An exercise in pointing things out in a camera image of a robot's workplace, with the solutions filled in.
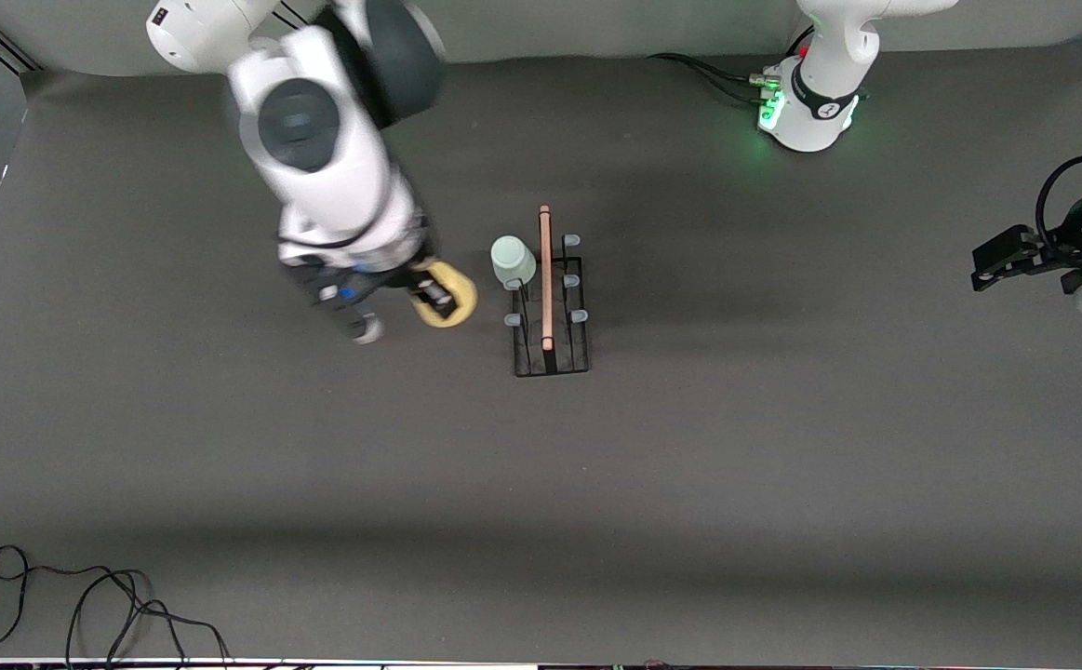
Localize yellow plastic cup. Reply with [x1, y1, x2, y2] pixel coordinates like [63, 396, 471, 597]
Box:
[408, 261, 478, 328]

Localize pale green plastic cup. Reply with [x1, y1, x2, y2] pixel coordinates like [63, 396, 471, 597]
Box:
[490, 235, 538, 288]

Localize black wire cup holder rack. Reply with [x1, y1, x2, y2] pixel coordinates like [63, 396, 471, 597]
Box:
[503, 205, 591, 378]

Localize dark grey table mat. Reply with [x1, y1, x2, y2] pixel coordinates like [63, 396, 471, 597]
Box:
[0, 33, 1082, 666]

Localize black left arm base cables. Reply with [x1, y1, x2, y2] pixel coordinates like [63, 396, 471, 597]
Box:
[648, 51, 779, 105]

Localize thin black loose cable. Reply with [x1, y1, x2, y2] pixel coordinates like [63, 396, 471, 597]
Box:
[0, 545, 230, 667]

